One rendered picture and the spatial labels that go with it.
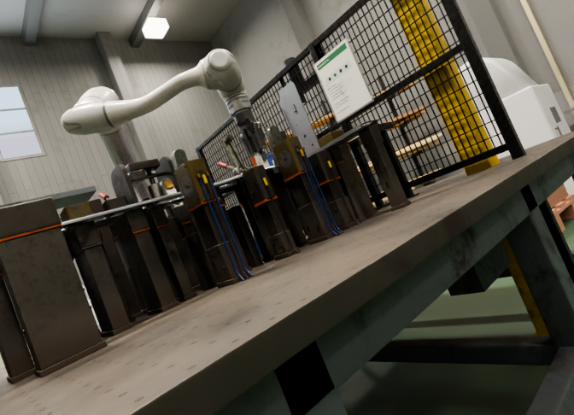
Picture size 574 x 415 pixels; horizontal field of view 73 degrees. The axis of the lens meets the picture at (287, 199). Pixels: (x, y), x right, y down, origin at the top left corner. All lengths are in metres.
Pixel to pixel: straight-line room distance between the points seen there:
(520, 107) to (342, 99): 2.62
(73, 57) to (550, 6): 9.13
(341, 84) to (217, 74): 0.71
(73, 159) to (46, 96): 1.43
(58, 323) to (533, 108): 3.98
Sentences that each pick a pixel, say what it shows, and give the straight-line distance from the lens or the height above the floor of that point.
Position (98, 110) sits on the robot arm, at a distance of 1.63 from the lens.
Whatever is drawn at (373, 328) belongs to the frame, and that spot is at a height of 0.61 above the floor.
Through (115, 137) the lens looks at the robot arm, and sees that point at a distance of 1.84.
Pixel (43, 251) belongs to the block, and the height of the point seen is 0.92.
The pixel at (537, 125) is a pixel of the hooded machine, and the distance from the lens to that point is 4.24.
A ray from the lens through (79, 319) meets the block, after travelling 0.92.
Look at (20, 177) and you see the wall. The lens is 9.01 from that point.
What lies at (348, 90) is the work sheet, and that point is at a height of 1.25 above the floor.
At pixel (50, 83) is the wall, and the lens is 10.00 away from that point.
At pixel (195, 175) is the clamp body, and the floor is 1.00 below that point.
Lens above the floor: 0.79
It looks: 4 degrees up
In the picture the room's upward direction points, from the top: 22 degrees counter-clockwise
